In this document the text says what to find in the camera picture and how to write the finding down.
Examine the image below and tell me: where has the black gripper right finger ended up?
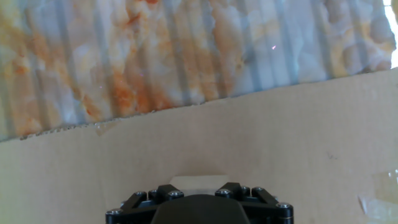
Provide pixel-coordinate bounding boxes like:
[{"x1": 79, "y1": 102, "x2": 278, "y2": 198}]
[{"x1": 213, "y1": 182, "x2": 294, "y2": 224}]

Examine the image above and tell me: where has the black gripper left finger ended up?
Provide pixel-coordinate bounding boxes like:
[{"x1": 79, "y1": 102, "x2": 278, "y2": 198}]
[{"x1": 104, "y1": 183, "x2": 185, "y2": 224}]

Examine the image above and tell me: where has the light wooden block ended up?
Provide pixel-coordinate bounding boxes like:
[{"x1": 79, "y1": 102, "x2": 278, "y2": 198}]
[{"x1": 169, "y1": 175, "x2": 231, "y2": 191}]

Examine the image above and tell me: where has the brown cardboard sheet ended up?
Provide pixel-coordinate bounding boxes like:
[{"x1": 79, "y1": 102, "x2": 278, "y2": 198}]
[{"x1": 0, "y1": 67, "x2": 398, "y2": 224}]

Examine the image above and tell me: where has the marble pattern plastic sheet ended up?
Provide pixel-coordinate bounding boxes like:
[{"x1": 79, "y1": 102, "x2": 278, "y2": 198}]
[{"x1": 0, "y1": 0, "x2": 398, "y2": 142}]

